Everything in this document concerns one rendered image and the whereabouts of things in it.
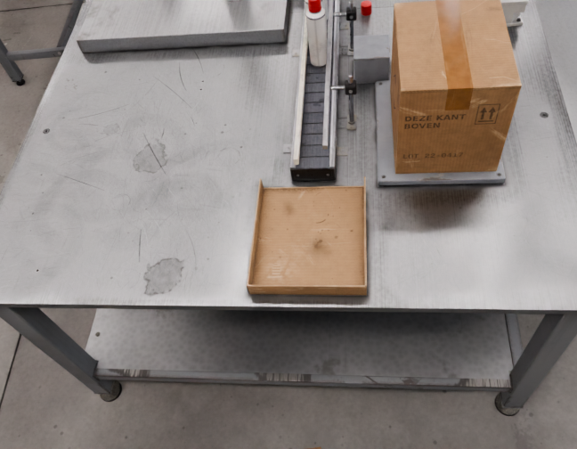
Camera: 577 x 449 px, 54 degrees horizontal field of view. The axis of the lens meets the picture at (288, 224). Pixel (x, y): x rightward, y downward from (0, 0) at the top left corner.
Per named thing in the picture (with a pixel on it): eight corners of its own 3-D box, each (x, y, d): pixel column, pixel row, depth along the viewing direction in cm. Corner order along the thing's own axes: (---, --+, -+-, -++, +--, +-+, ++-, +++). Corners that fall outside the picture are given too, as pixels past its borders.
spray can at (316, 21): (311, 56, 162) (304, -9, 145) (329, 55, 161) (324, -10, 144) (310, 68, 159) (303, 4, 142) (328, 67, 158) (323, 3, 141)
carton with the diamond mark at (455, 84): (390, 89, 155) (394, 2, 133) (480, 85, 152) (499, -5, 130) (394, 175, 138) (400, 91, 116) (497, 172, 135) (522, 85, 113)
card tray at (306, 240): (262, 188, 143) (259, 178, 140) (365, 186, 139) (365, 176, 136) (249, 294, 126) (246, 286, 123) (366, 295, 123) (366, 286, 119)
